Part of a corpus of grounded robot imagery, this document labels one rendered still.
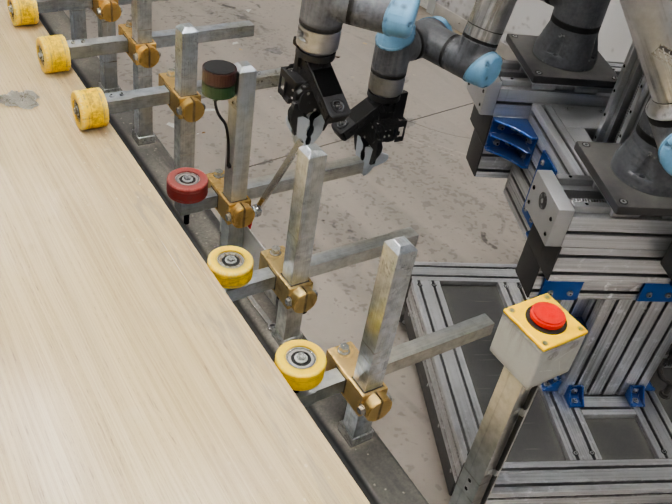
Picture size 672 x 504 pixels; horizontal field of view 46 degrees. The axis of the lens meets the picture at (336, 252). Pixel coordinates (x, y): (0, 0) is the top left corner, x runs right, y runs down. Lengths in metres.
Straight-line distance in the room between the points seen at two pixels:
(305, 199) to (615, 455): 1.25
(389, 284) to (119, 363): 0.42
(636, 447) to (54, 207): 1.57
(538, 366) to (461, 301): 1.57
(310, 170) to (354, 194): 1.90
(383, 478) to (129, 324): 0.49
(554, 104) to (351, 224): 1.22
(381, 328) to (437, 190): 2.14
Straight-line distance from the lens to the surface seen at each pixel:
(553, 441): 2.21
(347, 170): 1.77
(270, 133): 3.48
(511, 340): 0.94
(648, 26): 1.34
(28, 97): 1.82
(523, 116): 2.02
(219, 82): 1.42
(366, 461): 1.40
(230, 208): 1.59
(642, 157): 1.59
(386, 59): 1.65
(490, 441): 1.07
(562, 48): 1.98
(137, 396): 1.19
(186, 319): 1.30
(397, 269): 1.13
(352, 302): 2.69
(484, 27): 1.64
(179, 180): 1.58
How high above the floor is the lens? 1.82
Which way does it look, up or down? 39 degrees down
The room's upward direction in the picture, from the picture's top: 10 degrees clockwise
